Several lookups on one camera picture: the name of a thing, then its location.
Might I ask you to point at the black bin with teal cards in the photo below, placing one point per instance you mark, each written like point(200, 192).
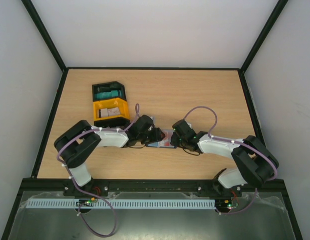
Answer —
point(107, 87)

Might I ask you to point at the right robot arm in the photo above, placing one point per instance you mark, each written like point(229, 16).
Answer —
point(255, 165)

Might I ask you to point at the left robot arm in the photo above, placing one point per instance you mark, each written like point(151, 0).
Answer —
point(77, 143)

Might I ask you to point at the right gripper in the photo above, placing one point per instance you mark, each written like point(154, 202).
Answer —
point(175, 139)

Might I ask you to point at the white slotted cable duct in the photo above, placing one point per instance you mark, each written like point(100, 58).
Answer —
point(57, 203)

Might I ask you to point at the teal card stack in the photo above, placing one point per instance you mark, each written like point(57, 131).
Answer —
point(107, 95)

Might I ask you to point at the yellow card bin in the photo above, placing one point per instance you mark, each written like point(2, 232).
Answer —
point(111, 103)

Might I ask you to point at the white card stack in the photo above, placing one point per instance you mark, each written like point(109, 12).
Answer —
point(108, 112)

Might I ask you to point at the black bin with red cards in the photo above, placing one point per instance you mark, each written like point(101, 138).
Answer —
point(116, 122)

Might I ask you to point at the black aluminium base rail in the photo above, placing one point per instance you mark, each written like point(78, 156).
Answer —
point(103, 187)

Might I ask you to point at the red circle card front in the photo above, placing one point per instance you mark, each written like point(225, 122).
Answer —
point(165, 144)

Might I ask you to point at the dark blue card holder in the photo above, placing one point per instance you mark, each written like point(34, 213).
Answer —
point(168, 135)

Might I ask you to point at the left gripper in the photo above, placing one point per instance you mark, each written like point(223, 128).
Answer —
point(156, 136)

